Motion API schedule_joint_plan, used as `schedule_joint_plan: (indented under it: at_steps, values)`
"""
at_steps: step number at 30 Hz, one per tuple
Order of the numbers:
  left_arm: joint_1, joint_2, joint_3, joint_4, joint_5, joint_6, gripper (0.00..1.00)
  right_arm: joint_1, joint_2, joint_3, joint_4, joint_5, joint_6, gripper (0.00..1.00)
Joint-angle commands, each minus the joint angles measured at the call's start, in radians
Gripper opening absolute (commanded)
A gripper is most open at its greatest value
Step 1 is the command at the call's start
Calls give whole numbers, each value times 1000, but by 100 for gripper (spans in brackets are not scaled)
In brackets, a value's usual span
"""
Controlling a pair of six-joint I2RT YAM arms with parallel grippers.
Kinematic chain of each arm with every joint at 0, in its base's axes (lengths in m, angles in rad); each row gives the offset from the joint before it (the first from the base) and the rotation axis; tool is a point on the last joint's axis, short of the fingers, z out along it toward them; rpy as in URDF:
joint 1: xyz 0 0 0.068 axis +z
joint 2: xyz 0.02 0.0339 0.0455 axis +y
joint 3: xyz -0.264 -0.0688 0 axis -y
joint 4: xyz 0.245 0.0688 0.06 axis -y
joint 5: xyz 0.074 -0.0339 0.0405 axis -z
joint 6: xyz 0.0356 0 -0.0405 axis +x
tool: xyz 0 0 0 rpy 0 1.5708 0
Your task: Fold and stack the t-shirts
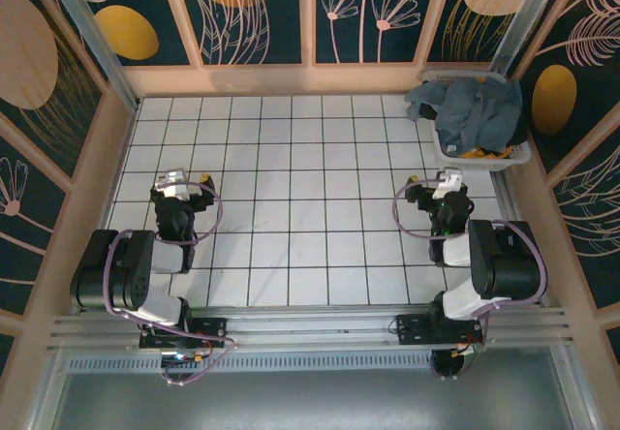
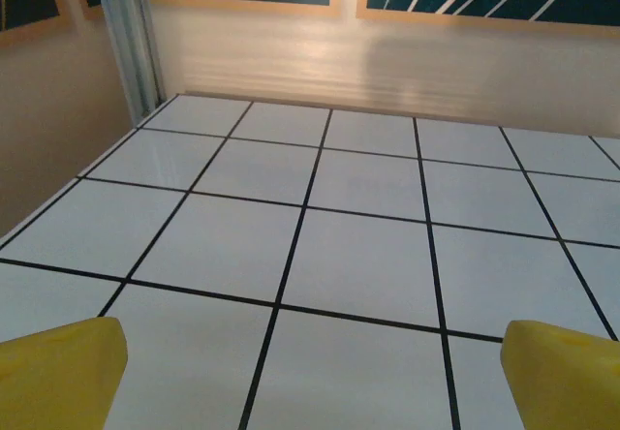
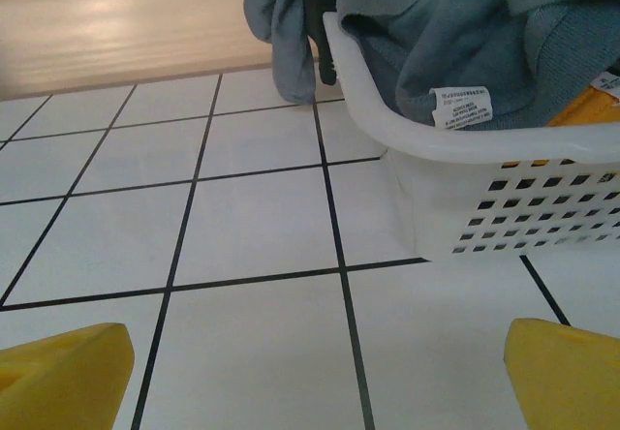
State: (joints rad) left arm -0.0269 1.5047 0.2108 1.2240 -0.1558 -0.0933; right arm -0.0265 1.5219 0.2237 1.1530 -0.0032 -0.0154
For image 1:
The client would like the yellow t-shirt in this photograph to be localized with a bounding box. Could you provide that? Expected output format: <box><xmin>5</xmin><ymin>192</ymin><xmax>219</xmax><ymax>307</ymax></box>
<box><xmin>458</xmin><ymin>144</ymin><xmax>515</xmax><ymax>161</ymax></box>

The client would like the white plastic laundry basket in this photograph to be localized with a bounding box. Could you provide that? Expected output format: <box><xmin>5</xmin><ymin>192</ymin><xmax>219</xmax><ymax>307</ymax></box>
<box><xmin>419</xmin><ymin>69</ymin><xmax>533</xmax><ymax>173</ymax></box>

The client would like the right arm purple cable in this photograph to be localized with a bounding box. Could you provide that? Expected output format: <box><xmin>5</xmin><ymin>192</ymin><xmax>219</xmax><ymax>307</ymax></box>
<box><xmin>391</xmin><ymin>181</ymin><xmax>549</xmax><ymax>382</ymax></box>

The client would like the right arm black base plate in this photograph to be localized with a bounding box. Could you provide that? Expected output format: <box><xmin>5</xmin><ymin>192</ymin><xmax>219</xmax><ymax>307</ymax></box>
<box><xmin>394</xmin><ymin>313</ymin><xmax>484</xmax><ymax>347</ymax></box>

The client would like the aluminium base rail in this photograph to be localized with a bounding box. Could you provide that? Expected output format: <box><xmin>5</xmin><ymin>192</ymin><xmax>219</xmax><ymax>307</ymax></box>
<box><xmin>47</xmin><ymin>305</ymin><xmax>574</xmax><ymax>353</ymax></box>

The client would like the grey sheet metal panel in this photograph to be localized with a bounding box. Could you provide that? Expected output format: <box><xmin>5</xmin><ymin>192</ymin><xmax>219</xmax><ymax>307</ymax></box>
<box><xmin>28</xmin><ymin>371</ymin><xmax>597</xmax><ymax>430</ymax></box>

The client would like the grey t-shirt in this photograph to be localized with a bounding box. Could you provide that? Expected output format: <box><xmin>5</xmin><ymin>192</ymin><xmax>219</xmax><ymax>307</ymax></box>
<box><xmin>404</xmin><ymin>77</ymin><xmax>525</xmax><ymax>154</ymax></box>

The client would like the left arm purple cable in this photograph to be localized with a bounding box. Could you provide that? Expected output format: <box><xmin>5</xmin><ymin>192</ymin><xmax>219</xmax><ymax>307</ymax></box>
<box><xmin>104</xmin><ymin>181</ymin><xmax>238</xmax><ymax>386</ymax></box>

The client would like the perforated metal cable tray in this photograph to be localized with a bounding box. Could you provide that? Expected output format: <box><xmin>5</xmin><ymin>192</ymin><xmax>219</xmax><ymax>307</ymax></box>
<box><xmin>66</xmin><ymin>353</ymin><xmax>437</xmax><ymax>374</ymax></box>

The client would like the small electronics board with wires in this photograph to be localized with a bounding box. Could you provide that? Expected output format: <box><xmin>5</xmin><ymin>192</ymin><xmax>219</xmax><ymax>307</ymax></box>
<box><xmin>159</xmin><ymin>350</ymin><xmax>214</xmax><ymax>369</ymax></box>
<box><xmin>429</xmin><ymin>342</ymin><xmax>485</xmax><ymax>379</ymax></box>

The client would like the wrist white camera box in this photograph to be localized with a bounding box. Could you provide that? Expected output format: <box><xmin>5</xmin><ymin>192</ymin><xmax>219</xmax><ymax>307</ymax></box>
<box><xmin>157</xmin><ymin>169</ymin><xmax>191</xmax><ymax>202</ymax></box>
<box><xmin>432</xmin><ymin>169</ymin><xmax>462</xmax><ymax>202</ymax></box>

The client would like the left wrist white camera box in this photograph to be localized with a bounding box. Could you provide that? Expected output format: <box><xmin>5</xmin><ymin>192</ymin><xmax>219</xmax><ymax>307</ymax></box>
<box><xmin>157</xmin><ymin>169</ymin><xmax>191</xmax><ymax>202</ymax></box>

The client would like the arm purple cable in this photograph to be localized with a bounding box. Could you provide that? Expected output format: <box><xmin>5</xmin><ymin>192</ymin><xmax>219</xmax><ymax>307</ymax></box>
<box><xmin>104</xmin><ymin>181</ymin><xmax>238</xmax><ymax>386</ymax></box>
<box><xmin>391</xmin><ymin>181</ymin><xmax>549</xmax><ymax>382</ymax></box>

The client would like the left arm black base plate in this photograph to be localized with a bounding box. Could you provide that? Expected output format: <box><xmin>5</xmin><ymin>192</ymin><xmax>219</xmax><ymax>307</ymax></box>
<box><xmin>139</xmin><ymin>317</ymin><xmax>229</xmax><ymax>350</ymax></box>

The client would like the aluminium corner post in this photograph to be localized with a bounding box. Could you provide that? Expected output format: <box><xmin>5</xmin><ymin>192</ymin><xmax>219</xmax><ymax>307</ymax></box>
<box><xmin>39</xmin><ymin>0</ymin><xmax>142</xmax><ymax>112</ymax></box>
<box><xmin>488</xmin><ymin>0</ymin><xmax>566</xmax><ymax>77</ymax></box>

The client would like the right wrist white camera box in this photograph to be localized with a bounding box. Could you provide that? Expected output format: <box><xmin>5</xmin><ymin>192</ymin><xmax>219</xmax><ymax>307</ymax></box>
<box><xmin>432</xmin><ymin>169</ymin><xmax>462</xmax><ymax>202</ymax></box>

